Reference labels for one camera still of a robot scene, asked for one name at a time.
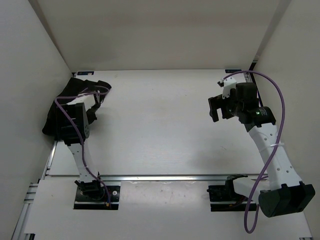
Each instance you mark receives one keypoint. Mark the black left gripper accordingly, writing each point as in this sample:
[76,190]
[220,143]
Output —
[91,119]

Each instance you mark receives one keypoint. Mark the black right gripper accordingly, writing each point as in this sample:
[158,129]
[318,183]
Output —
[213,113]

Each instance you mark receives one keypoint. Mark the black pleated skirt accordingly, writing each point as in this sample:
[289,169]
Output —
[74,87]

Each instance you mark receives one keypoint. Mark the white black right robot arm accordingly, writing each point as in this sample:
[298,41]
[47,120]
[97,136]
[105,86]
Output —
[284,193]

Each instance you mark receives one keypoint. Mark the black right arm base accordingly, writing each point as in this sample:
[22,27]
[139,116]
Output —
[223,198]

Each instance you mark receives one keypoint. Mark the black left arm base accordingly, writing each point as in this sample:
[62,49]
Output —
[94,197]

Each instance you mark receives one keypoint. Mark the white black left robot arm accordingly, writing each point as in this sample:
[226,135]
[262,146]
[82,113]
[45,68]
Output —
[73,128]

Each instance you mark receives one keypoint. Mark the blue right corner label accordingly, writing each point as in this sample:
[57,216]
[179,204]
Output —
[231,71]

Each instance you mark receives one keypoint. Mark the blue corner label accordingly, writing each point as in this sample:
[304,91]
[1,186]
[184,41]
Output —
[85,73]
[231,71]

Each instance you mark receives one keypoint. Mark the blue left corner label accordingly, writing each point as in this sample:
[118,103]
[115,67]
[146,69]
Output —
[85,73]

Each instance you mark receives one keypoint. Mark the white front cover board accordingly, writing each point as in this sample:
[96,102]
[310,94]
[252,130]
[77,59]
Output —
[150,211]

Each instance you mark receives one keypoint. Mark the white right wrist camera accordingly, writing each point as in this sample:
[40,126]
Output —
[227,84]

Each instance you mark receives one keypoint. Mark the aluminium table rail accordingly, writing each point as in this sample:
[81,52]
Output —
[165,178]

